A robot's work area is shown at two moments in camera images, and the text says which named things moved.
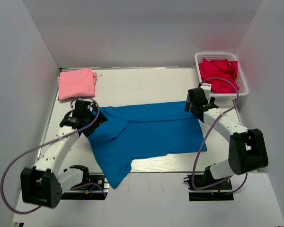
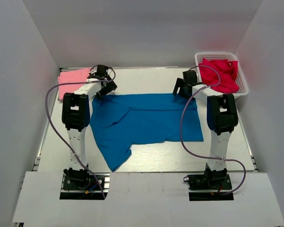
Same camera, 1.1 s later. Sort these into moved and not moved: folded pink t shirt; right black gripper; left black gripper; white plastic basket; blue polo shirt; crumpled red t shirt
Moved: left black gripper; right black gripper; blue polo shirt
Not moved: crumpled red t shirt; white plastic basket; folded pink t shirt
